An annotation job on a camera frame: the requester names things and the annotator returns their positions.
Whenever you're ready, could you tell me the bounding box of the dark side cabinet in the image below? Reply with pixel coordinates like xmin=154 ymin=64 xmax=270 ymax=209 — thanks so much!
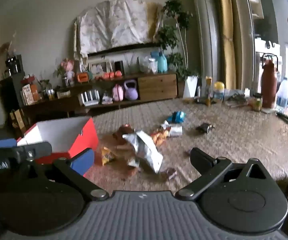
xmin=0 ymin=76 xmax=25 ymax=111

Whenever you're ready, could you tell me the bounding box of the yellow lidded canister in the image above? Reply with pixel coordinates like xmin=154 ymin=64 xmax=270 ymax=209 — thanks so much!
xmin=213 ymin=81 xmax=225 ymax=102

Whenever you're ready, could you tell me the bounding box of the black speaker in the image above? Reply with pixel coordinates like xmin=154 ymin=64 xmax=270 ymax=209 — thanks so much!
xmin=114 ymin=60 xmax=125 ymax=74

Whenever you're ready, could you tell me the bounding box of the white planter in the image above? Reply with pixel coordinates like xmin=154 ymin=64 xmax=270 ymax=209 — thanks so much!
xmin=183 ymin=75 xmax=199 ymax=99

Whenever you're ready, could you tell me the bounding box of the dark round tray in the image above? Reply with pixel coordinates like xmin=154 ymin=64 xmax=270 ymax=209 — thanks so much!
xmin=193 ymin=98 xmax=218 ymax=106

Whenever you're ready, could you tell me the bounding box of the blue snack packet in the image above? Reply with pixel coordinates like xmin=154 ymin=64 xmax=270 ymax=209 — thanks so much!
xmin=167 ymin=111 xmax=186 ymax=124

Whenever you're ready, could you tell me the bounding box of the white orange carton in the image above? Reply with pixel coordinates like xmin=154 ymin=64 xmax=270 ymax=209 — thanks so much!
xmin=22 ymin=84 xmax=34 ymax=105

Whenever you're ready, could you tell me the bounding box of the yellow snack packet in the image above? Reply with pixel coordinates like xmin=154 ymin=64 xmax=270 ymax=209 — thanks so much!
xmin=101 ymin=147 xmax=116 ymax=166

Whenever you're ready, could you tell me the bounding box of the clear packet brown snack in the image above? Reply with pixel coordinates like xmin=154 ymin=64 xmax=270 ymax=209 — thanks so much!
xmin=127 ymin=156 xmax=141 ymax=178

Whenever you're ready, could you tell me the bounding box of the red cardboard box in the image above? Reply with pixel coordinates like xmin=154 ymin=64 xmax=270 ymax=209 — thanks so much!
xmin=17 ymin=116 xmax=99 ymax=177

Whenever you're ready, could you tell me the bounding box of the pink doll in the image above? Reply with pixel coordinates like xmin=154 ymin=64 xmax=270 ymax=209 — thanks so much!
xmin=61 ymin=58 xmax=76 ymax=87

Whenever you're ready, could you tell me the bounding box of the stack of booklets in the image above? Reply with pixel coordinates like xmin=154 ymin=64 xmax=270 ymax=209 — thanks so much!
xmin=101 ymin=92 xmax=113 ymax=105

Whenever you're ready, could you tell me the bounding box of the grey standing air conditioner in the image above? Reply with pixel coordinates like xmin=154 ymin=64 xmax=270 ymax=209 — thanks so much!
xmin=189 ymin=0 xmax=222 ymax=91

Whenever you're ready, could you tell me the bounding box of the pink bag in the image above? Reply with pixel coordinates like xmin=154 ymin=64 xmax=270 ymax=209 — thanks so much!
xmin=112 ymin=83 xmax=125 ymax=102

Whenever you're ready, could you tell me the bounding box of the white picture frame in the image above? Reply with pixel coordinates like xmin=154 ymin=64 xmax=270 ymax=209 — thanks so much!
xmin=87 ymin=57 xmax=113 ymax=77

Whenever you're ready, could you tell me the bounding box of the red-brown thermos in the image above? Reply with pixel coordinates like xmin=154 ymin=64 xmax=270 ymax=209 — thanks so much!
xmin=260 ymin=53 xmax=279 ymax=109

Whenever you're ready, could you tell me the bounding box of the wooden TV cabinet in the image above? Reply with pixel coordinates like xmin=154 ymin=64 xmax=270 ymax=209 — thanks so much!
xmin=22 ymin=72 xmax=179 ymax=117

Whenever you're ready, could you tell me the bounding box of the orange chips packet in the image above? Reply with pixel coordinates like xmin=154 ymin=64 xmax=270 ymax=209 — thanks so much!
xmin=151 ymin=127 xmax=172 ymax=145

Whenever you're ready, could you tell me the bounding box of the white router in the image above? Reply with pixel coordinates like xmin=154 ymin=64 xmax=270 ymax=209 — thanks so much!
xmin=80 ymin=90 xmax=101 ymax=107

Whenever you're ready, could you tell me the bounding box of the dried flower bunch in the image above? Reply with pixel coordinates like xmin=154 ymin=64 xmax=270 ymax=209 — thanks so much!
xmin=0 ymin=32 xmax=18 ymax=58

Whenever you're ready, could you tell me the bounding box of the black coffee machine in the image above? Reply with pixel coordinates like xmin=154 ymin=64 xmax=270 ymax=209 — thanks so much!
xmin=5 ymin=54 xmax=25 ymax=77

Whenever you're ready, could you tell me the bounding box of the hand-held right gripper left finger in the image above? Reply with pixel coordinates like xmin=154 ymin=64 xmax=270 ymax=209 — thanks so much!
xmin=22 ymin=148 xmax=110 ymax=202

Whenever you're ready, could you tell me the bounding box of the white floral cloth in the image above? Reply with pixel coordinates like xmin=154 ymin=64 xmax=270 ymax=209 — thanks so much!
xmin=73 ymin=0 xmax=151 ymax=58

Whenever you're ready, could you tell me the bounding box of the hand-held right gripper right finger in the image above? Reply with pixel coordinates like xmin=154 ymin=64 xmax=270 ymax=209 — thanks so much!
xmin=175 ymin=147 xmax=273 ymax=202

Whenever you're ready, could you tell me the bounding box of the glass vase with greenery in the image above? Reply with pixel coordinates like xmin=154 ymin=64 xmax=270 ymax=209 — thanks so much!
xmin=53 ymin=60 xmax=71 ymax=88

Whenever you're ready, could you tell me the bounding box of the white silver snack packet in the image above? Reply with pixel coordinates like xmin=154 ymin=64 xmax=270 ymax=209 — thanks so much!
xmin=160 ymin=121 xmax=183 ymax=137

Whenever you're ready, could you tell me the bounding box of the brown red snack packet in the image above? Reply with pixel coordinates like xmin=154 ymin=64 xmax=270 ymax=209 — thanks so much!
xmin=113 ymin=125 xmax=135 ymax=145

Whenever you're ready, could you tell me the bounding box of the black television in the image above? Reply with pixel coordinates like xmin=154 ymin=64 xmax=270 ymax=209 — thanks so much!
xmin=87 ymin=42 xmax=162 ymax=57

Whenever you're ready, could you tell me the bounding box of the black tablet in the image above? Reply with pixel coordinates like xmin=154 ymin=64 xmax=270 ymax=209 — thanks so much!
xmin=276 ymin=111 xmax=288 ymax=127

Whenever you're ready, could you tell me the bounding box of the brown cardboard carton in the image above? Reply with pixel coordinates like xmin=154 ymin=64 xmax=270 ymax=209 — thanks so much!
xmin=9 ymin=108 xmax=30 ymax=133

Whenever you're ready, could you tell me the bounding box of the purple kettlebell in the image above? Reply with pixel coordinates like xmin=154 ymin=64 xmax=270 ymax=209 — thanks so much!
xmin=123 ymin=79 xmax=139 ymax=100

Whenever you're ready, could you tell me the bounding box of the clear water bottle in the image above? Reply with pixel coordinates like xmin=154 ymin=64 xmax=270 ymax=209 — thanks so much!
xmin=275 ymin=77 xmax=288 ymax=113

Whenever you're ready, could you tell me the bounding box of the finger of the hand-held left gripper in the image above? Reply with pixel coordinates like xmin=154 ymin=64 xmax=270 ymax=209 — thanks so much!
xmin=0 ymin=139 xmax=18 ymax=148
xmin=12 ymin=142 xmax=53 ymax=161

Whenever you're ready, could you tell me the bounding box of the orange slotted box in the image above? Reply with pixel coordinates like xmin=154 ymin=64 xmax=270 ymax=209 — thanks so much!
xmin=76 ymin=72 xmax=90 ymax=83

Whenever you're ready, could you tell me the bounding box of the dark small snack packet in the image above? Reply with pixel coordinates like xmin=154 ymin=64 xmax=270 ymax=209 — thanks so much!
xmin=196 ymin=123 xmax=216 ymax=133

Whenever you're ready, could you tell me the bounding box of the green potted tree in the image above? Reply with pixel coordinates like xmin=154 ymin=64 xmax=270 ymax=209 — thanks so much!
xmin=153 ymin=0 xmax=200 ymax=81

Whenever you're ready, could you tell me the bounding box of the yellow bottle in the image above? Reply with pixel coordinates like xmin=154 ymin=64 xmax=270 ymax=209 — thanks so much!
xmin=205 ymin=76 xmax=213 ymax=106

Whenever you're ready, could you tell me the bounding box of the clear plastic bag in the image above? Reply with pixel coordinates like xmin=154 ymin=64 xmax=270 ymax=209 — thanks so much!
xmin=138 ymin=55 xmax=158 ymax=74

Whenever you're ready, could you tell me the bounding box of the teal spray bottle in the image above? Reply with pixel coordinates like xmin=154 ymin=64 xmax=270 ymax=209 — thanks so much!
xmin=156 ymin=51 xmax=168 ymax=73

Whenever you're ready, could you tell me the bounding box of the yellow curtain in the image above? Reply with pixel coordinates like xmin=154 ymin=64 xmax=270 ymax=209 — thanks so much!
xmin=217 ymin=0 xmax=237 ymax=90

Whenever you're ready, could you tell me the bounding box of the stack of magazines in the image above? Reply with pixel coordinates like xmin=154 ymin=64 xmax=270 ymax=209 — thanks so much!
xmin=223 ymin=89 xmax=249 ymax=108

